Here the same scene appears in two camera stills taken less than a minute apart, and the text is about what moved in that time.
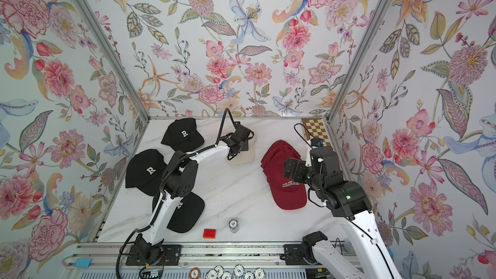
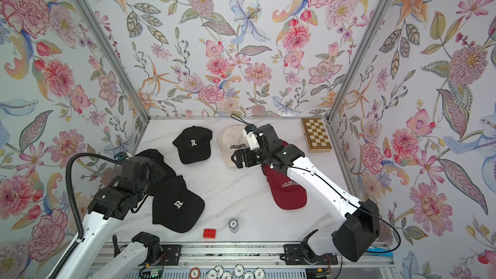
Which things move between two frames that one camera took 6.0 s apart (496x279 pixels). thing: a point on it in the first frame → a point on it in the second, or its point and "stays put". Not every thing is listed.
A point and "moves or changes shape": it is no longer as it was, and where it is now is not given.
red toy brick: (209, 233) stays put
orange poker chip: (195, 273) stays put
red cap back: (285, 192) stays put
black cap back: (182, 134) moves or changes shape
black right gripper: (302, 167) → (248, 154)
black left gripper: (245, 145) → (155, 170)
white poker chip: (212, 274) stays put
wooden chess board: (316, 126) stays put
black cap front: (188, 213) stays put
